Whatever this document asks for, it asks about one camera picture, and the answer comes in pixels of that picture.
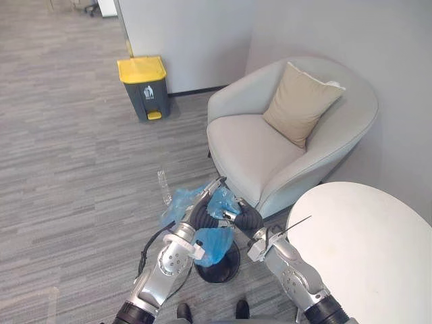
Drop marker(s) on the clear plastic bottle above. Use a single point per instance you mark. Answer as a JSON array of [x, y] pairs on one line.
[[164, 189]]

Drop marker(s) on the light grey armchair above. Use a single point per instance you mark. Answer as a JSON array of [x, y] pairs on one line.
[[243, 148]]

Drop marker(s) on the white cloth behind cushion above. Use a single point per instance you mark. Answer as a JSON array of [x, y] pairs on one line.
[[335, 83]]

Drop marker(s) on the grey trash can yellow lid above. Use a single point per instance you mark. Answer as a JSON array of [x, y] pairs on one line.
[[145, 91]]

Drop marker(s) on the robot left arm silver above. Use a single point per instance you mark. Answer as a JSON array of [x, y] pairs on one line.
[[168, 266]]

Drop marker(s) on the robot foot dark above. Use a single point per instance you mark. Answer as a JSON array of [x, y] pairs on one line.
[[242, 308], [184, 312]]

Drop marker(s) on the robot right foot dark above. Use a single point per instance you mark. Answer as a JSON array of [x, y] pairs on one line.
[[242, 308]]

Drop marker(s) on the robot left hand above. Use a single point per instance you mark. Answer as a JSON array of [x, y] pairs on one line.
[[202, 216]]

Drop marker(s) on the beige cushion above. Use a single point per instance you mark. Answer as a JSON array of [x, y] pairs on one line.
[[300, 108]]

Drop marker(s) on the robot right arm silver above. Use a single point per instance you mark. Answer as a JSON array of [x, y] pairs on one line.
[[297, 273]]

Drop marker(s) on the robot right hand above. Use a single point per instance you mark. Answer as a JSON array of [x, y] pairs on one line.
[[249, 219]]

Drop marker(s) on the grey robot body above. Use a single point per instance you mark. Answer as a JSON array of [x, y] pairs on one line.
[[212, 321]]

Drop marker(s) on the blue plastic trash bag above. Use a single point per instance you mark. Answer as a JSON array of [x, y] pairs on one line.
[[212, 244]]

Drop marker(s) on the robot left foot dark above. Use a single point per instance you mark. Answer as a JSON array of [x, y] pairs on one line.
[[184, 312]]

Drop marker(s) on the small black bin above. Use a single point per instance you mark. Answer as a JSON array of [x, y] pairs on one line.
[[219, 271]]

